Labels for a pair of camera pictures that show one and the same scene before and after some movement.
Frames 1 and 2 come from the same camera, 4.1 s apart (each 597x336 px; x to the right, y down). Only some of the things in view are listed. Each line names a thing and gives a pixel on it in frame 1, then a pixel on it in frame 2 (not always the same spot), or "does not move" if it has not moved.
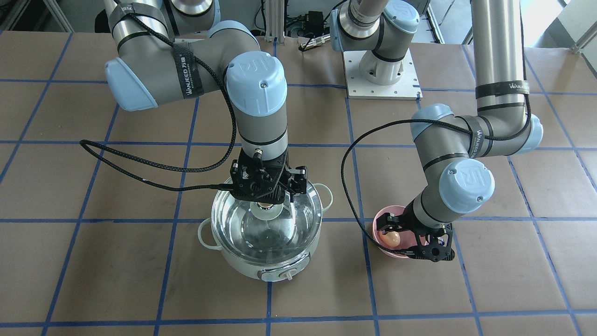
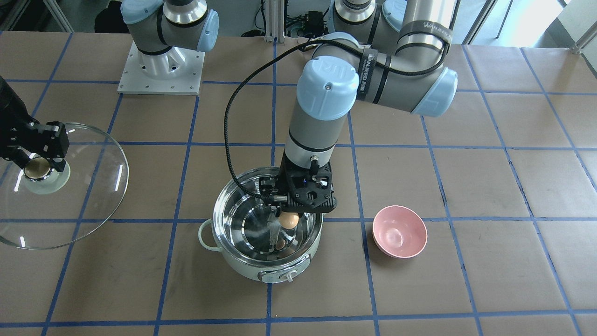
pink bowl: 407,239 does not move
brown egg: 392,239 -> 288,220
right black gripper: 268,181 -> 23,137
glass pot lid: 275,233 -> 43,209
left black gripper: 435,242 -> 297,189
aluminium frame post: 274,21 does not move
